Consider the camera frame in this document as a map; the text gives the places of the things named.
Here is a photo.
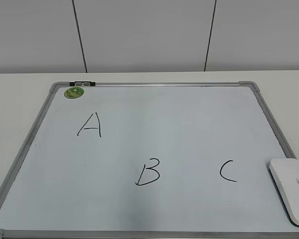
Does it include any white rectangular whiteboard eraser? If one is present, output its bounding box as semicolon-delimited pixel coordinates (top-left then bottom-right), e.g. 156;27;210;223
269;158;299;226

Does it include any round green magnet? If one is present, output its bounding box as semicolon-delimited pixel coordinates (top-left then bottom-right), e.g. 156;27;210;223
64;87;84;99

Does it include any white whiteboard with grey frame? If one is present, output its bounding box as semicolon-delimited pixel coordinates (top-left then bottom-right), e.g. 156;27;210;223
0;82;299;239

